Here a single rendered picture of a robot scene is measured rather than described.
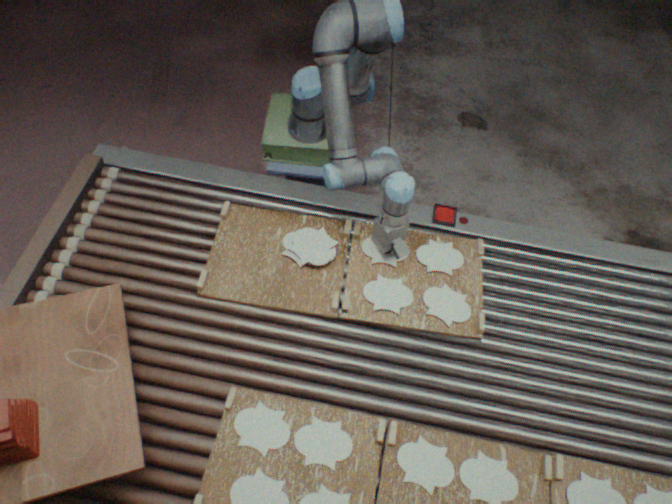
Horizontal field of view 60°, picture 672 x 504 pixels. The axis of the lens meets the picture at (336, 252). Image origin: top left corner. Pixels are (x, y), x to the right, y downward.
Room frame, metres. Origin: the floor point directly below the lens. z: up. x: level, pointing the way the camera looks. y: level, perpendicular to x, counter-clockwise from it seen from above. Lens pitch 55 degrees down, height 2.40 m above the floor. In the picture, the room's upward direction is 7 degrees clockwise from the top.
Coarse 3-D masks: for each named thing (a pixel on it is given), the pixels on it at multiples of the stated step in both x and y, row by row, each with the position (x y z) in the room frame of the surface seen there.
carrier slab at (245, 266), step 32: (224, 224) 1.09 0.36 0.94; (256, 224) 1.11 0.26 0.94; (288, 224) 1.12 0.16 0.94; (320, 224) 1.14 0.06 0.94; (224, 256) 0.97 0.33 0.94; (256, 256) 0.99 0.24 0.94; (224, 288) 0.86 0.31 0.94; (256, 288) 0.88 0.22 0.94; (288, 288) 0.89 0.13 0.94; (320, 288) 0.90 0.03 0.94
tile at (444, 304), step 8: (432, 288) 0.94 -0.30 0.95; (440, 288) 0.94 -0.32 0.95; (448, 288) 0.95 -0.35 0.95; (424, 296) 0.91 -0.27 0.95; (432, 296) 0.91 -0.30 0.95; (440, 296) 0.92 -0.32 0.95; (448, 296) 0.92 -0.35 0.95; (456, 296) 0.92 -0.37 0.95; (464, 296) 0.93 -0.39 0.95; (424, 304) 0.89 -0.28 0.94; (432, 304) 0.89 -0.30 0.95; (440, 304) 0.89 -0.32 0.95; (448, 304) 0.89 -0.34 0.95; (456, 304) 0.90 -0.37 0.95; (464, 304) 0.90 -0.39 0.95; (432, 312) 0.86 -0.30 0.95; (440, 312) 0.86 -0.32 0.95; (448, 312) 0.87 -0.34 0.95; (456, 312) 0.87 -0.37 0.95; (464, 312) 0.87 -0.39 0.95; (448, 320) 0.84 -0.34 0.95; (456, 320) 0.84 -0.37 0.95; (464, 320) 0.85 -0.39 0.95
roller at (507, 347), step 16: (64, 256) 0.92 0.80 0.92; (80, 256) 0.92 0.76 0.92; (112, 272) 0.89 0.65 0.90; (128, 272) 0.89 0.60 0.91; (144, 272) 0.90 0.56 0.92; (160, 272) 0.90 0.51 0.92; (192, 288) 0.87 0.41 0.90; (432, 336) 0.80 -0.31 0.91; (448, 336) 0.80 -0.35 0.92; (496, 352) 0.78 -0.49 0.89; (512, 352) 0.78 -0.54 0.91; (528, 352) 0.78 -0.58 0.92; (544, 352) 0.79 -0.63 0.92; (560, 352) 0.79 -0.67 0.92; (576, 368) 0.76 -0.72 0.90; (592, 368) 0.76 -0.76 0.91; (608, 368) 0.76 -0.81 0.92; (624, 368) 0.77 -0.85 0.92; (640, 368) 0.77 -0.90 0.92; (656, 384) 0.74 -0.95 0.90
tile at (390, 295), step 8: (384, 280) 0.95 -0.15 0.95; (392, 280) 0.95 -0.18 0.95; (400, 280) 0.96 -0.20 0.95; (368, 288) 0.91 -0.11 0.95; (376, 288) 0.92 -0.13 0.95; (384, 288) 0.92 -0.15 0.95; (392, 288) 0.92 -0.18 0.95; (400, 288) 0.93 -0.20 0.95; (408, 288) 0.93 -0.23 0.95; (368, 296) 0.89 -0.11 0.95; (376, 296) 0.89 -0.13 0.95; (384, 296) 0.89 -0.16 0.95; (392, 296) 0.90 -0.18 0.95; (400, 296) 0.90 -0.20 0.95; (408, 296) 0.90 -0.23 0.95; (376, 304) 0.86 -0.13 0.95; (384, 304) 0.87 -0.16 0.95; (392, 304) 0.87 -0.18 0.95; (400, 304) 0.87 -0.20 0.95; (408, 304) 0.88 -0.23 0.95; (392, 312) 0.85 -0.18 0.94
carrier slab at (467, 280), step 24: (360, 240) 1.09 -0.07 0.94; (408, 240) 1.12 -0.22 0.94; (432, 240) 1.13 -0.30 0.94; (456, 240) 1.14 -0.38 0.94; (360, 264) 1.00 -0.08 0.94; (384, 264) 1.01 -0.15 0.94; (408, 264) 1.03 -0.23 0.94; (480, 264) 1.06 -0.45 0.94; (360, 288) 0.92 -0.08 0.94; (456, 288) 0.96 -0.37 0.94; (480, 288) 0.97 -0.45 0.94; (360, 312) 0.84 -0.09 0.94; (384, 312) 0.85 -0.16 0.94; (408, 312) 0.86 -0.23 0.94; (480, 312) 0.88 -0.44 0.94; (456, 336) 0.80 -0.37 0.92; (480, 336) 0.81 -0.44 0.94
